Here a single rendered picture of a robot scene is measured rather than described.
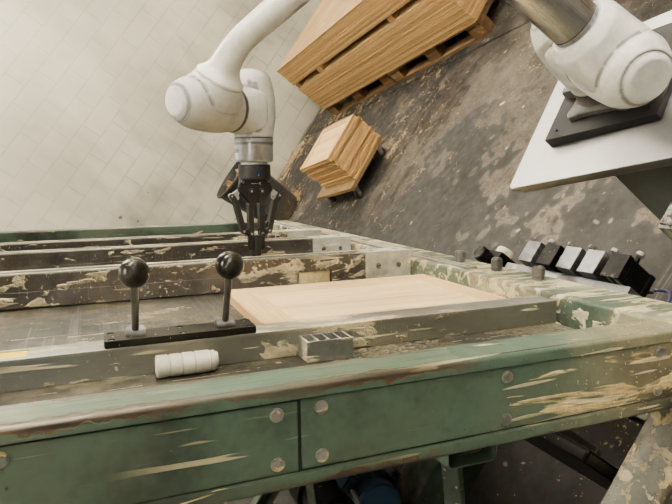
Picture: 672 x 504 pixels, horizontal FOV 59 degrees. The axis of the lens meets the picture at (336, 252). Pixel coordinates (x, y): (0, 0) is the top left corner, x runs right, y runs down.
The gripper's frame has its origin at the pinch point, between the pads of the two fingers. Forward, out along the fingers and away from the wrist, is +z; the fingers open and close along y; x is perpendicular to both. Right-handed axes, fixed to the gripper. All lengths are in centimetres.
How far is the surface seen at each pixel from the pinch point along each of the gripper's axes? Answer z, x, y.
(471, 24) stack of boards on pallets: -124, -243, -225
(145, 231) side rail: 6, -128, 16
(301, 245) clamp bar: 3.4, -30.7, -21.6
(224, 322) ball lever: 3, 57, 19
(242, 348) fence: 6, 59, 17
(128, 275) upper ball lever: -6, 63, 32
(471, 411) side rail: 9, 83, -4
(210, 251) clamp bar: 3.7, -30.7, 5.6
